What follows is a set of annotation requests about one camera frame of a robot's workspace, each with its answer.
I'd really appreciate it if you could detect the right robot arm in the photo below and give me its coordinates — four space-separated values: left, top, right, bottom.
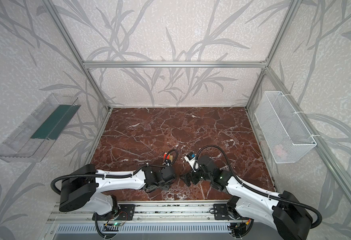
181 153 313 240

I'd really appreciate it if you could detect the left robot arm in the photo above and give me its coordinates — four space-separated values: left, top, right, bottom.
51 164 176 216

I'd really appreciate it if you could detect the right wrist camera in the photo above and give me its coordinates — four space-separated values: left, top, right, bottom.
184 152 198 172

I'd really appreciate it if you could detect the left black corrugated cable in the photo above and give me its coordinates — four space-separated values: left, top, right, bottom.
50 149 179 196

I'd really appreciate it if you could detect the black corrugated cable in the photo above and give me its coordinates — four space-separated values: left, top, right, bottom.
193 144 323 229
50 149 179 196

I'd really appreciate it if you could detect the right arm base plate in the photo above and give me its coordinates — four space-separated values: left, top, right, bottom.
212 204 242 220

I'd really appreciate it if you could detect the aluminium mounting rail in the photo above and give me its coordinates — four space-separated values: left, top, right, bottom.
48 200 299 224

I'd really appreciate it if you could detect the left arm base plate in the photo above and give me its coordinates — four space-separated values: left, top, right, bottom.
97 204 136 221

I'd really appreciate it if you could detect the right black corrugated cable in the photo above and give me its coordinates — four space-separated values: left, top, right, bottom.
193 144 323 229

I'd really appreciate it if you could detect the white wire mesh basket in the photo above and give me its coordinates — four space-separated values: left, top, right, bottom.
254 91 317 164

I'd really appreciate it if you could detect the clear plastic wall bin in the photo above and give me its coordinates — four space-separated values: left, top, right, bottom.
0 94 81 163

